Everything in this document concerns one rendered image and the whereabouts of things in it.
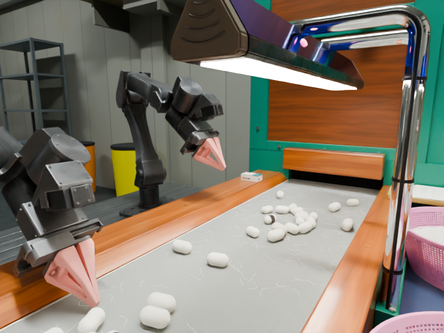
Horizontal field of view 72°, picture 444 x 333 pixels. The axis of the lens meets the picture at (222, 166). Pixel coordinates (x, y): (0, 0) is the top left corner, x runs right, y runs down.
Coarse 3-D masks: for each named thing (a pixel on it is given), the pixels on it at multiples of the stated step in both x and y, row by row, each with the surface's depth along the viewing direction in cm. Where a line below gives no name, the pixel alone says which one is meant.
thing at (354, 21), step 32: (320, 32) 43; (384, 32) 51; (416, 32) 36; (416, 64) 37; (416, 96) 38; (416, 128) 38; (416, 160) 52; (384, 256) 43; (384, 288) 43; (384, 320) 43
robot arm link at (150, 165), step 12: (132, 96) 98; (132, 108) 97; (144, 108) 99; (132, 120) 96; (144, 120) 98; (132, 132) 98; (144, 132) 96; (144, 144) 95; (144, 156) 94; (156, 156) 96; (144, 168) 92; (156, 168) 94; (144, 180) 92; (156, 180) 95
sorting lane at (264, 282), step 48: (288, 192) 93; (336, 192) 93; (192, 240) 59; (240, 240) 59; (288, 240) 59; (336, 240) 59; (144, 288) 44; (192, 288) 44; (240, 288) 44; (288, 288) 44
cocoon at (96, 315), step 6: (90, 312) 36; (96, 312) 36; (102, 312) 36; (84, 318) 34; (90, 318) 34; (96, 318) 35; (102, 318) 36; (84, 324) 34; (90, 324) 34; (96, 324) 35; (78, 330) 34; (84, 330) 34; (90, 330) 34
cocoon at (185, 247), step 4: (176, 240) 54; (180, 240) 54; (172, 244) 54; (176, 244) 54; (180, 244) 53; (184, 244) 53; (188, 244) 53; (176, 248) 54; (180, 248) 53; (184, 248) 53; (188, 248) 53; (184, 252) 53; (188, 252) 54
